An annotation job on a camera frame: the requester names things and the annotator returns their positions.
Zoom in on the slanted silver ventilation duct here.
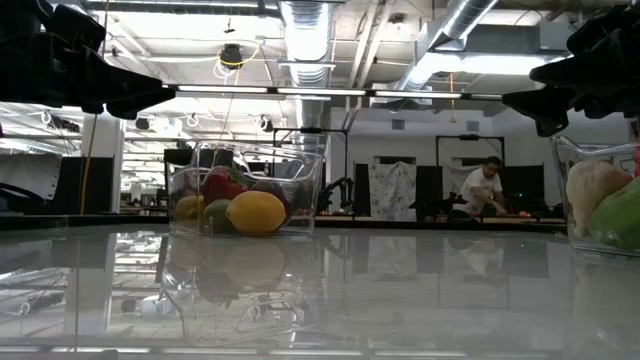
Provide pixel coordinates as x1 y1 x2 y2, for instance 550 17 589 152
397 0 501 92

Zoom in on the yellow hanging cable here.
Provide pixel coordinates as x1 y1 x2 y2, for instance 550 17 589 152
79 0 111 216

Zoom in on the white patterned cloth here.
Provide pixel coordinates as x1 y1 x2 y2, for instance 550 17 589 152
368 161 418 223

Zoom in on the overhead light bar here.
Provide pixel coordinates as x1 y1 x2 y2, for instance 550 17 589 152
164 83 504 101

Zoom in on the dark green lime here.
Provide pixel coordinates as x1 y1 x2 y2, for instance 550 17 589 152
202 198 236 236

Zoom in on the red fruit with green leaves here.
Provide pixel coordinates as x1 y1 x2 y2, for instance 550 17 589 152
201 164 251 206

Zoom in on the wide silver ventilation duct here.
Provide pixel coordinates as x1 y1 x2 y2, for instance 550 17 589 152
277 0 335 146

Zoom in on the black ceiling camera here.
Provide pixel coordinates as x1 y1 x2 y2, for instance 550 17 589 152
219 42 245 71

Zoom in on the clear plastic basket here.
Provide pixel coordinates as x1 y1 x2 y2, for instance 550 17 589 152
167 139 325 239
549 134 640 259

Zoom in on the person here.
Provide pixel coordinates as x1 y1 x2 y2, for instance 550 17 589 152
452 155 507 221

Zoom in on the long green chayote vegetable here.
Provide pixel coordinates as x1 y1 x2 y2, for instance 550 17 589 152
587 175 640 252

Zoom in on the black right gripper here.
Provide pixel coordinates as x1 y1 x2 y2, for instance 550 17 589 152
501 4 640 138

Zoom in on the white hanging sheet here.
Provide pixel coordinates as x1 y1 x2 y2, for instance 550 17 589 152
0 152 62 201

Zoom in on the yellow lemon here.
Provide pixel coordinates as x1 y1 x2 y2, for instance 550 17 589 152
173 194 206 222
225 190 288 236

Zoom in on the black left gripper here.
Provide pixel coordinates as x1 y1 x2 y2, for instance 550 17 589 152
0 5 176 120

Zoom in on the white pillar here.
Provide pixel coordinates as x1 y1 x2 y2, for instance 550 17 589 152
81 112 125 214

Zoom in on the black stand frame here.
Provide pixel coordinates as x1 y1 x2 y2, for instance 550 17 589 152
435 133 506 169
272 127 350 186

